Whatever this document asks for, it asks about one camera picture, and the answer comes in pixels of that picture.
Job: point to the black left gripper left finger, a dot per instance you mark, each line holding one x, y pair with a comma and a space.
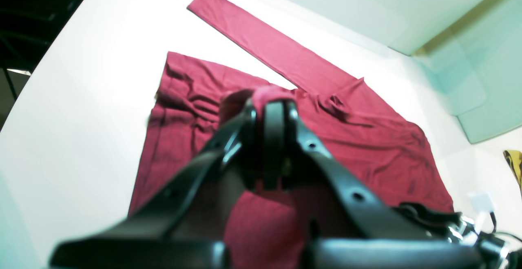
182, 226

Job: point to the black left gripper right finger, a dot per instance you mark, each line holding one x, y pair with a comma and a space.
347, 225

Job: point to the dark red long-sleeve t-shirt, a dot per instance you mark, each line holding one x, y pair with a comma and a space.
388, 153

